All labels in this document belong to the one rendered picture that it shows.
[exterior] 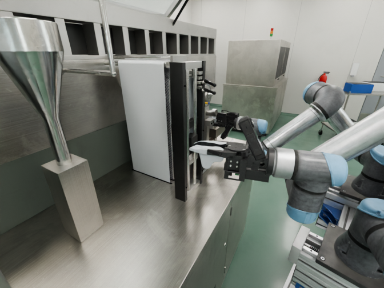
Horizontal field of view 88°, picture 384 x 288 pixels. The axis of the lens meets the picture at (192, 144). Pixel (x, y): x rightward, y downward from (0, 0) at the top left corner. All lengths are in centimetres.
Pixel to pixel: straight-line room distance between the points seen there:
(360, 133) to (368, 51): 492
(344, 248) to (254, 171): 50
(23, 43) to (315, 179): 69
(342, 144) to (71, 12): 99
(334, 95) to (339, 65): 447
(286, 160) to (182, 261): 42
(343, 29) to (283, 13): 124
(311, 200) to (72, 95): 88
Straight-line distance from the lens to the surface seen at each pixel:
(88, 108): 98
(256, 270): 180
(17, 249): 90
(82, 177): 69
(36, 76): 59
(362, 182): 133
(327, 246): 96
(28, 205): 98
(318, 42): 548
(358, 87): 407
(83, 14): 100
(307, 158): 52
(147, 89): 85
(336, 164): 54
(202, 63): 77
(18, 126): 87
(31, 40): 57
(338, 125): 124
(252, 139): 50
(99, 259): 74
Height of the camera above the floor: 147
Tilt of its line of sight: 25 degrees down
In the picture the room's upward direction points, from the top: straight up
